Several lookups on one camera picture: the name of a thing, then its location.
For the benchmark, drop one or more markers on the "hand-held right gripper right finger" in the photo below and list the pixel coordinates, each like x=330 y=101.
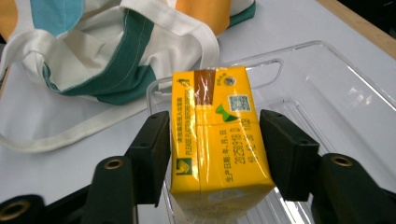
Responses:
x=289 y=155

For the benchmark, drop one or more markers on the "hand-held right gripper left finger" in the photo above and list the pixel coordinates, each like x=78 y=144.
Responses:
x=149 y=155

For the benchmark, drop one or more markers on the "yellow drink carton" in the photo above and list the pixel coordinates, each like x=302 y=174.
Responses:
x=218 y=149

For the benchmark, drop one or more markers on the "clear plastic tray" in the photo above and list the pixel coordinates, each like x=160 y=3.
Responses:
x=327 y=93

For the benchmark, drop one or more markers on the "white green orange tote bag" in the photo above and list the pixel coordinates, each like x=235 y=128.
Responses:
x=93 y=46

